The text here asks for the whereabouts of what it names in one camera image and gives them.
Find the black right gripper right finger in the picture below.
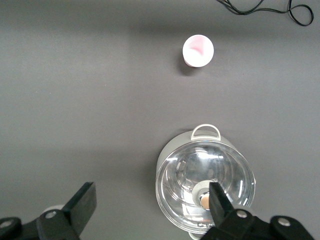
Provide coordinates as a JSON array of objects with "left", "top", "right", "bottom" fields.
[{"left": 199, "top": 181, "right": 316, "bottom": 240}]

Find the grey pot with loop handles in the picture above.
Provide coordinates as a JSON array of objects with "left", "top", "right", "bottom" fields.
[{"left": 154, "top": 123, "right": 258, "bottom": 240}]

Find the thin black loose cable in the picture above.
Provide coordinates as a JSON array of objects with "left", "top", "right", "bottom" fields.
[{"left": 216, "top": 0, "right": 313, "bottom": 26}]

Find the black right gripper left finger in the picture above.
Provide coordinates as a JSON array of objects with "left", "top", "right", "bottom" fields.
[{"left": 0, "top": 181, "right": 97, "bottom": 240}]

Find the large glass lid, grey knob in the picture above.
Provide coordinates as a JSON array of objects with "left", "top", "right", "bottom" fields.
[{"left": 155, "top": 140, "right": 256, "bottom": 232}]

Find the pink plastic cup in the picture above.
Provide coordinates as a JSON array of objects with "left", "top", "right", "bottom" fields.
[{"left": 181, "top": 34, "right": 215, "bottom": 68}]

